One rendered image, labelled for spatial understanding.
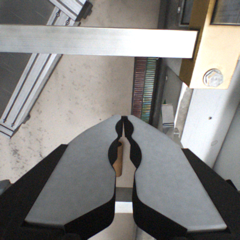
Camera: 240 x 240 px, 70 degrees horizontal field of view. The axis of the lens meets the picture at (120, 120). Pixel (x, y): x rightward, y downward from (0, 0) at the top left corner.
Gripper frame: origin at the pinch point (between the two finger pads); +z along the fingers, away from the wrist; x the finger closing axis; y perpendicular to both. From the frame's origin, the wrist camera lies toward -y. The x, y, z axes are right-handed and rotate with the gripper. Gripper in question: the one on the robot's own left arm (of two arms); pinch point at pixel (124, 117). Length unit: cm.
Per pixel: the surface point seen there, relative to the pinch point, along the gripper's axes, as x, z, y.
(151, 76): 5.6, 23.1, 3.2
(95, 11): -15, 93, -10
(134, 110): 2.8, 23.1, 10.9
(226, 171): 31, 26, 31
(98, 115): -15, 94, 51
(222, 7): 9.0, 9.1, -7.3
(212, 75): 10.3, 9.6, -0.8
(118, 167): 0, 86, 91
